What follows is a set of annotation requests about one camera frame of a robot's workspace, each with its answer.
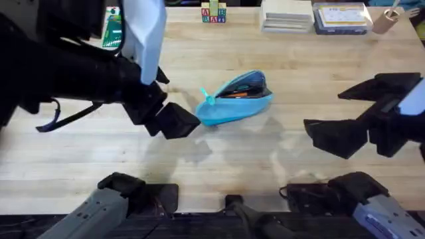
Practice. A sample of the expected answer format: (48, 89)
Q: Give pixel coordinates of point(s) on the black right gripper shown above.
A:
(386, 129)

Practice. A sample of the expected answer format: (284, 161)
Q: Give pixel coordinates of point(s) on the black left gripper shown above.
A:
(146, 99)

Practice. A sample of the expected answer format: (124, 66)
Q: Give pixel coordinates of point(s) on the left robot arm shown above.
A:
(36, 69)

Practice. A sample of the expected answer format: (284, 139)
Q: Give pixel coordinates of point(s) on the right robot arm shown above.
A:
(382, 212)

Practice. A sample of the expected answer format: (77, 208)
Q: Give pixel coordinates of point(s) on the blue soft zip bag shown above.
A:
(232, 109)

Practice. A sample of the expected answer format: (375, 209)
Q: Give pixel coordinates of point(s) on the upright flat wrist plate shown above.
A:
(144, 33)
(414, 99)

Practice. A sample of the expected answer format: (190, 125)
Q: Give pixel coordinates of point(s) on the green board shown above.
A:
(113, 31)

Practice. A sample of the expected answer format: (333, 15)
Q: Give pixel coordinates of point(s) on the brown cardboard tube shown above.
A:
(385, 21)

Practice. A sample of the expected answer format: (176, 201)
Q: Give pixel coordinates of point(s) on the clear box with yellow label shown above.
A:
(342, 18)

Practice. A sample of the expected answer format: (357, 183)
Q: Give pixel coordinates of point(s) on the stack of toy letter blocks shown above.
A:
(213, 13)

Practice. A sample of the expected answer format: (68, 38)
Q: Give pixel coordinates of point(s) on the stack of white boxes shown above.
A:
(287, 16)

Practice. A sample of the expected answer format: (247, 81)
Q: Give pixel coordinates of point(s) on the black rail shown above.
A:
(199, 227)

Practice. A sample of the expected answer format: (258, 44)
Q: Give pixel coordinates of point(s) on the black rail bracket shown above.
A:
(247, 215)

